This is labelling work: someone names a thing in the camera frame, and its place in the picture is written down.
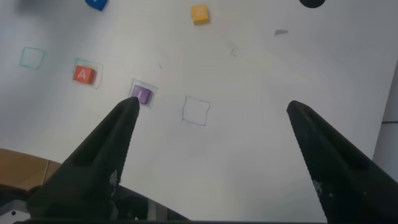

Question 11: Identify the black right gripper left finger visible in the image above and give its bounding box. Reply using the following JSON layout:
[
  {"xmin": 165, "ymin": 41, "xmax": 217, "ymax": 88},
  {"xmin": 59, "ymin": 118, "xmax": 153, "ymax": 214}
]
[{"xmin": 25, "ymin": 96, "xmax": 140, "ymax": 220}]

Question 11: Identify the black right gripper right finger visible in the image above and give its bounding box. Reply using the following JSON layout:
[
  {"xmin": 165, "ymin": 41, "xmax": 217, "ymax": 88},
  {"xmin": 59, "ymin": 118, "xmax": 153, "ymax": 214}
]
[{"xmin": 286, "ymin": 100, "xmax": 398, "ymax": 224}]

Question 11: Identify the yellow N letter block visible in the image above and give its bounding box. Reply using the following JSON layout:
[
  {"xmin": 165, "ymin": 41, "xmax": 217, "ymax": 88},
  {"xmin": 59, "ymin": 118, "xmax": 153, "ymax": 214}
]
[{"xmin": 190, "ymin": 4, "xmax": 210, "ymax": 26}]

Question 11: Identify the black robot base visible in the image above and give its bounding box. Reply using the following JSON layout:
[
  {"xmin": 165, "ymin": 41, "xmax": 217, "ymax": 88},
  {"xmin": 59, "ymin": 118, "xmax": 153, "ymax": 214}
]
[{"xmin": 0, "ymin": 183, "xmax": 192, "ymax": 222}]

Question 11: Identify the purple I letter block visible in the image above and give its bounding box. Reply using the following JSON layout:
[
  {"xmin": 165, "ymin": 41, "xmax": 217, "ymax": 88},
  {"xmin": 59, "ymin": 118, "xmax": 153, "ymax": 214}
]
[{"xmin": 131, "ymin": 84, "xmax": 153, "ymax": 106}]

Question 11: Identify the orange A letter block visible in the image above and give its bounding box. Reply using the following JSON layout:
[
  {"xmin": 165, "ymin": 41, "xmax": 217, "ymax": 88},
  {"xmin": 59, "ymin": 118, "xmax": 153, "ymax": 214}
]
[{"xmin": 72, "ymin": 65, "xmax": 97, "ymax": 85}]

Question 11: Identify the blue W letter block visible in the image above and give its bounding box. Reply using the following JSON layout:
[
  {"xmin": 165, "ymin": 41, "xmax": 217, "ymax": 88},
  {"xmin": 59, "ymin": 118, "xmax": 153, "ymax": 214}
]
[{"xmin": 85, "ymin": 0, "xmax": 109, "ymax": 12}]

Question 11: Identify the black round table grommet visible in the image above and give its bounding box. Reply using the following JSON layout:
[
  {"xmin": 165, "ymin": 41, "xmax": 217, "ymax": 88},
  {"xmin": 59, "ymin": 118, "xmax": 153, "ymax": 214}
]
[{"xmin": 298, "ymin": 0, "xmax": 326, "ymax": 9}]

